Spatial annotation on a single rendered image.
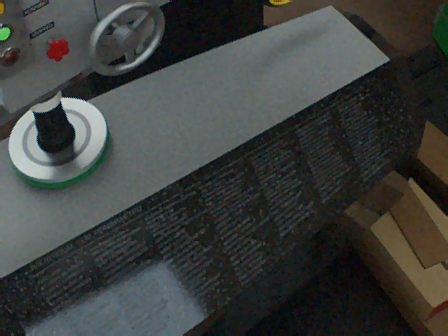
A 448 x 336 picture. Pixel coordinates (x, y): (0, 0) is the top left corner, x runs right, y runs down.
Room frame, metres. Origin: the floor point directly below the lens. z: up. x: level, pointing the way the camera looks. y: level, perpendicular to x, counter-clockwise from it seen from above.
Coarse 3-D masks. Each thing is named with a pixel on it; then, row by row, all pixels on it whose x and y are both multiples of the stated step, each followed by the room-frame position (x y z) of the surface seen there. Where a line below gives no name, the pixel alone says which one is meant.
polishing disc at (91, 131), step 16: (80, 112) 0.97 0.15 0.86; (96, 112) 0.96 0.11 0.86; (16, 128) 0.96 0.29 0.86; (32, 128) 0.95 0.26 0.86; (80, 128) 0.92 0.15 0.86; (96, 128) 0.92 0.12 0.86; (16, 144) 0.91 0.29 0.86; (32, 144) 0.90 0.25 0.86; (80, 144) 0.88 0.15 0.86; (96, 144) 0.87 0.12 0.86; (16, 160) 0.87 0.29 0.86; (32, 160) 0.86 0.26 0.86; (48, 160) 0.85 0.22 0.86; (64, 160) 0.85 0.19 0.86; (80, 160) 0.84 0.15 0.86; (96, 160) 0.84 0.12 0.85; (32, 176) 0.82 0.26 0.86; (48, 176) 0.82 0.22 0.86; (64, 176) 0.81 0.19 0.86
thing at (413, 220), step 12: (408, 192) 1.02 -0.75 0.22; (396, 204) 0.99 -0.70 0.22; (408, 204) 0.98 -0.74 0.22; (420, 204) 0.97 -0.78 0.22; (396, 216) 0.95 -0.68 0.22; (408, 216) 0.94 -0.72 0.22; (420, 216) 0.93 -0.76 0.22; (408, 228) 0.90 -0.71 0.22; (420, 228) 0.89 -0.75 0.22; (432, 228) 0.88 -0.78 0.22; (408, 240) 0.86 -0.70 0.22; (420, 240) 0.85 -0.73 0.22; (432, 240) 0.84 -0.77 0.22; (444, 240) 0.84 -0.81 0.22; (420, 252) 0.81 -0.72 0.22; (432, 252) 0.80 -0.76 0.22; (444, 252) 0.80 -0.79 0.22; (432, 264) 0.77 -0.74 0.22
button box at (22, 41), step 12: (12, 0) 0.78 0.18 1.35; (12, 12) 0.78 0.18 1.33; (0, 24) 0.77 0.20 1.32; (12, 24) 0.78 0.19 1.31; (24, 24) 0.79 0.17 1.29; (12, 36) 0.77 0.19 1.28; (24, 36) 0.78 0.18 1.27; (0, 48) 0.76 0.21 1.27; (24, 48) 0.78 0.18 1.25; (0, 60) 0.76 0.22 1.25; (24, 60) 0.78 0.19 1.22; (0, 72) 0.76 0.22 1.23; (12, 72) 0.77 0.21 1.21
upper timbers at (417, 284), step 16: (416, 192) 1.02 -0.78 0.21; (432, 208) 0.96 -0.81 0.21; (384, 224) 0.93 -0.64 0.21; (368, 240) 0.92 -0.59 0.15; (384, 240) 0.88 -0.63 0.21; (400, 240) 0.87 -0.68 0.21; (384, 256) 0.85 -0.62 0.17; (400, 256) 0.82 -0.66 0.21; (416, 256) 0.81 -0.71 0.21; (400, 272) 0.77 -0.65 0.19; (416, 272) 0.76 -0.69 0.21; (432, 272) 0.75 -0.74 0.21; (400, 288) 0.75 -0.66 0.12; (416, 288) 0.71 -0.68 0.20; (432, 288) 0.70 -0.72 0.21; (416, 304) 0.68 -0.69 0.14; (432, 304) 0.65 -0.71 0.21
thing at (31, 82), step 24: (24, 0) 0.81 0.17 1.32; (48, 0) 0.83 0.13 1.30; (72, 0) 0.84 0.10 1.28; (72, 24) 0.84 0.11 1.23; (96, 24) 0.86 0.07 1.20; (48, 48) 0.82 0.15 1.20; (72, 48) 0.84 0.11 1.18; (24, 72) 0.79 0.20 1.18; (48, 72) 0.81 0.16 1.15; (72, 72) 0.83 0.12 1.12; (0, 96) 0.78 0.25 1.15; (24, 96) 0.79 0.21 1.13
